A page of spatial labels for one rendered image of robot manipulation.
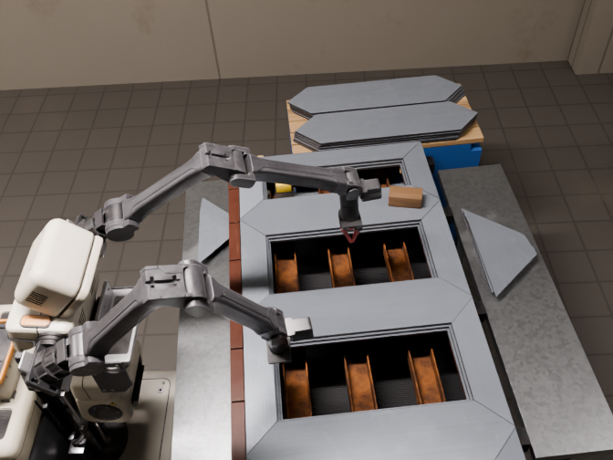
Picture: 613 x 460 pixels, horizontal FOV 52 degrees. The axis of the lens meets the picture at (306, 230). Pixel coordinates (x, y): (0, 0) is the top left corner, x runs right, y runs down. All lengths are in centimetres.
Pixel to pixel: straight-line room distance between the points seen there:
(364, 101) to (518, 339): 124
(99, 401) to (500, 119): 300
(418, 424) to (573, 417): 48
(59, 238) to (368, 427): 96
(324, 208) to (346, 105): 62
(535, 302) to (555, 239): 128
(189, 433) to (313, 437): 43
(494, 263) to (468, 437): 68
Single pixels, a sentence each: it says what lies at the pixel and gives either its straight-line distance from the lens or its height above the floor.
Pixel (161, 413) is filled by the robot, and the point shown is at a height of 28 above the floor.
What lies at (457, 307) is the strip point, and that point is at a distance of 208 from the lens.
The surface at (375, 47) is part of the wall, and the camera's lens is 444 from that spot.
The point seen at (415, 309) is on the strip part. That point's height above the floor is 85.
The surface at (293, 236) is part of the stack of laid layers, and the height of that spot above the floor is 83.
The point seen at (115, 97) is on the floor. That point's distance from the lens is 461.
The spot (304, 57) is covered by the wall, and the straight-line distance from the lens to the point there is 445.
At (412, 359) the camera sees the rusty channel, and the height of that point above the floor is 68.
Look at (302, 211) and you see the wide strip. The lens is 233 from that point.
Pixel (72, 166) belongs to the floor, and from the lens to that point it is 413.
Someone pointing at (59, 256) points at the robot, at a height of 137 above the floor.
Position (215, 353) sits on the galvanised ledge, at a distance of 219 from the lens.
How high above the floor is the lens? 252
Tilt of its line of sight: 48 degrees down
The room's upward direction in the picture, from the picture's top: 4 degrees counter-clockwise
